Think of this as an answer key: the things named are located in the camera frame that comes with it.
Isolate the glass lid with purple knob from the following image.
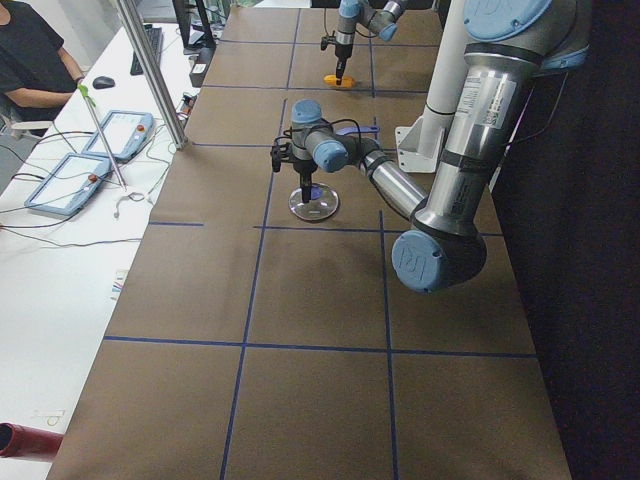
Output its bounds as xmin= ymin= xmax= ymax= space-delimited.
xmin=288 ymin=183 xmax=340 ymax=223

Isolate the white support column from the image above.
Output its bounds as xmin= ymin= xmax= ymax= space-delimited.
xmin=396 ymin=0 xmax=469 ymax=173

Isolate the near teach pendant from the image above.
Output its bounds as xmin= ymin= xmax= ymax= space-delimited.
xmin=24 ymin=153 xmax=111 ymax=217

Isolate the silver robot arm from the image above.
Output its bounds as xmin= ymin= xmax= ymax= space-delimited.
xmin=271 ymin=0 xmax=592 ymax=293
xmin=328 ymin=0 xmax=408 ymax=85

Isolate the seated person in black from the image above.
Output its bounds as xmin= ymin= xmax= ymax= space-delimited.
xmin=1 ymin=1 xmax=84 ymax=121

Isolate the black camera cable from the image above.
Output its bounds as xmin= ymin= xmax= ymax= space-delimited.
xmin=282 ymin=117 xmax=362 ymax=151

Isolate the red cylinder object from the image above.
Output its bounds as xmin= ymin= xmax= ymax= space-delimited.
xmin=1 ymin=423 xmax=64 ymax=462

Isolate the yellow corn cob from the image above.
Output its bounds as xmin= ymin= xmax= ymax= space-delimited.
xmin=323 ymin=75 xmax=356 ymax=89

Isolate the dark pot with purple handle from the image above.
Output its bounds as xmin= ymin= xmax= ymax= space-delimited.
xmin=335 ymin=126 xmax=380 ymax=135

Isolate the metal grabber stick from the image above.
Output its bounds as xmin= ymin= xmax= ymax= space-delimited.
xmin=76 ymin=83 xmax=128 ymax=191

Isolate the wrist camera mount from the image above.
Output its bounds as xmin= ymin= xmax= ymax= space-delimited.
xmin=320 ymin=33 xmax=336 ymax=51
xmin=270 ymin=139 xmax=293 ymax=173

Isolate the black computer mouse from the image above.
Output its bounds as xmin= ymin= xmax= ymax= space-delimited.
xmin=92 ymin=76 xmax=115 ymax=90

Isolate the aluminium frame post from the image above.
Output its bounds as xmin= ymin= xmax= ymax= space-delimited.
xmin=115 ymin=0 xmax=188 ymax=150

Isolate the black keyboard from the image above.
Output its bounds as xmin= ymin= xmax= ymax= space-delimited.
xmin=129 ymin=25 xmax=165 ymax=77

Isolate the far teach pendant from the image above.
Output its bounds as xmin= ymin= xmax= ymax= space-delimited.
xmin=100 ymin=110 xmax=154 ymax=164

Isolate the teach pendant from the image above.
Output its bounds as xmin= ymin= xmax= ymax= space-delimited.
xmin=100 ymin=110 xmax=154 ymax=164
xmin=24 ymin=153 xmax=111 ymax=217

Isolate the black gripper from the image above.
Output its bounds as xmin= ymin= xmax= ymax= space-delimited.
xmin=294 ymin=160 xmax=315 ymax=203
xmin=335 ymin=43 xmax=352 ymax=83

